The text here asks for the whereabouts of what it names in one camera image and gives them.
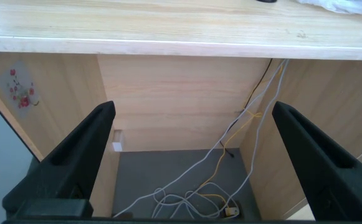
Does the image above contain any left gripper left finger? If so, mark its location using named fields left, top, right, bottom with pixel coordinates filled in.
left=2, top=100, right=117, bottom=220

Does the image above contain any black cable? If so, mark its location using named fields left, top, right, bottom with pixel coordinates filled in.
left=219, top=58, right=274, bottom=158

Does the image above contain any flower sticker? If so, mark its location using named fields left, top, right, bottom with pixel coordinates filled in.
left=0, top=60, right=41, bottom=119

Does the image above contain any white plastic bag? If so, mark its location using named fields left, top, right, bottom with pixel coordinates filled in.
left=297, top=0, right=362, bottom=16

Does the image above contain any yellow cable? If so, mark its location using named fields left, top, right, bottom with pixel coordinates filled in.
left=196, top=63, right=285, bottom=207

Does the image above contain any wooden counter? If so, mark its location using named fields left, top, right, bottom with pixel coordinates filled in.
left=0, top=0, right=362, bottom=221

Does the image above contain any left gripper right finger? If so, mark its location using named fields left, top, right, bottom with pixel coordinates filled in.
left=272, top=101, right=362, bottom=222

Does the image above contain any white cable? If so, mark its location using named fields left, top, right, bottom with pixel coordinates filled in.
left=113, top=58, right=287, bottom=218
left=151, top=58, right=290, bottom=219

